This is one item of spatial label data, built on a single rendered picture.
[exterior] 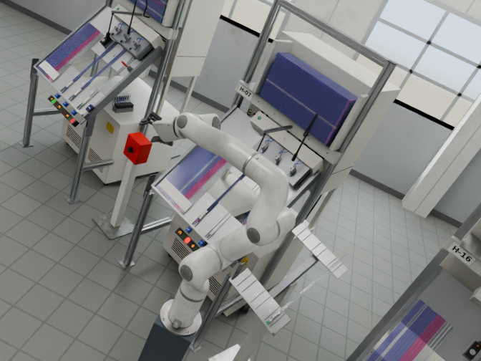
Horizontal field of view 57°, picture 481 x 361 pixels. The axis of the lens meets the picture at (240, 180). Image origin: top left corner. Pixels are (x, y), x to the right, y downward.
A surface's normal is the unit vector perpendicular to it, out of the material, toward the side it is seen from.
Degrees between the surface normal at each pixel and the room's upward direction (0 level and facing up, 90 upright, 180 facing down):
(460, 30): 90
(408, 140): 90
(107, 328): 0
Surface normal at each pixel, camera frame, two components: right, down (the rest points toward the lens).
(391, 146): -0.27, 0.44
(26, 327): 0.36, -0.78
